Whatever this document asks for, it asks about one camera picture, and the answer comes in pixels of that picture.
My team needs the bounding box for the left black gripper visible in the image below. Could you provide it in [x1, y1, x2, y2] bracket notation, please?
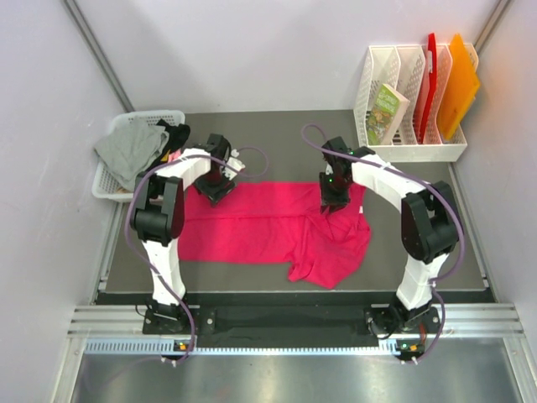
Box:
[192, 167, 237, 207]

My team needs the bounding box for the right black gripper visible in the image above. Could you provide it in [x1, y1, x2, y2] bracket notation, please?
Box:
[319, 171, 352, 215]

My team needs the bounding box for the magenta t shirt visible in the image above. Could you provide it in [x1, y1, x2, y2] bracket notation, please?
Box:
[178, 182, 371, 289]

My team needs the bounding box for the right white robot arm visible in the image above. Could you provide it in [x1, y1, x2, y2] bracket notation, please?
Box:
[320, 137, 461, 339]

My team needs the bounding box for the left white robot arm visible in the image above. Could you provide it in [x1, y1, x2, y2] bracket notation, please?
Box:
[128, 133, 245, 335]

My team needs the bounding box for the light pink t shirt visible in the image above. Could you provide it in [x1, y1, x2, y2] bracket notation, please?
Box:
[167, 149, 181, 163]

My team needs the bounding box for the black t shirt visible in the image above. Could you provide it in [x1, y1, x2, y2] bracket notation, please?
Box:
[149, 119, 190, 170]

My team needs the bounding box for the grey t shirt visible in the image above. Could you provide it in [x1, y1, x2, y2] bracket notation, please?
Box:
[95, 119, 169, 191]

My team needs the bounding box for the white laundry basket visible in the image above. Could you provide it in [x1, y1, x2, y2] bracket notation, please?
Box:
[91, 110, 185, 203]

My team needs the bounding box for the green book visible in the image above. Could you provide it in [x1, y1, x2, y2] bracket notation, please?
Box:
[366, 84, 410, 146]

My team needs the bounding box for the white file organizer rack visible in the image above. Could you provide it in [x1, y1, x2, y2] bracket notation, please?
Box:
[353, 44, 467, 163]

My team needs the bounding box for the orange folder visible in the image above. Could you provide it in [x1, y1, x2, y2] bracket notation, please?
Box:
[436, 33, 481, 142]

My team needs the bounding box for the red folder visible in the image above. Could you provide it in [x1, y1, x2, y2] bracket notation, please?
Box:
[414, 33, 437, 144]

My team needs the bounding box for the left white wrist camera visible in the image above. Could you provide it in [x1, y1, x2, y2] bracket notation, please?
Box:
[223, 149, 246, 181]

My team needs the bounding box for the aluminium frame rail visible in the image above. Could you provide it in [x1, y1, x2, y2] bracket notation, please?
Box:
[51, 303, 536, 402]

